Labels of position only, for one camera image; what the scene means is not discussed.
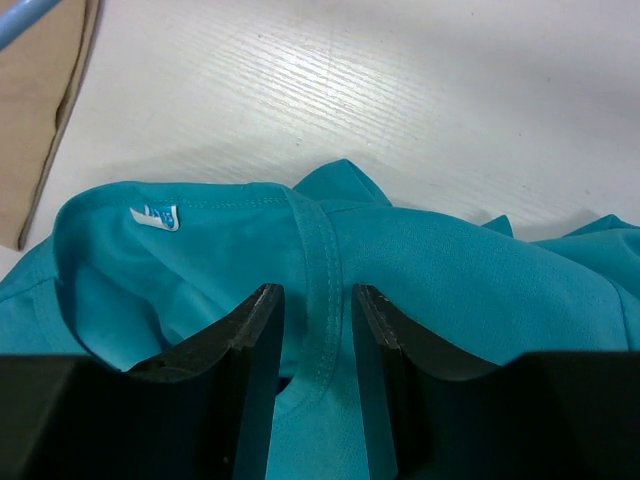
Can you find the teal t shirt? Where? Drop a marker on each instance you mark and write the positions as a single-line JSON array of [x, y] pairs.
[[131, 269]]

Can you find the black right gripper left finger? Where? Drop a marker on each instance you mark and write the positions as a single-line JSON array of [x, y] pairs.
[[200, 410]]

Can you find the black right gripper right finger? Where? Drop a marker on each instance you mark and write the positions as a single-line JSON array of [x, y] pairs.
[[434, 411]]

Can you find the blue wire hanger free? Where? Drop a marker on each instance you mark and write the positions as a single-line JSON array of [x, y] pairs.
[[19, 18]]

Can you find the beige tank top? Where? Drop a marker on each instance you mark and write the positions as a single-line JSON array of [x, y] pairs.
[[41, 76]]

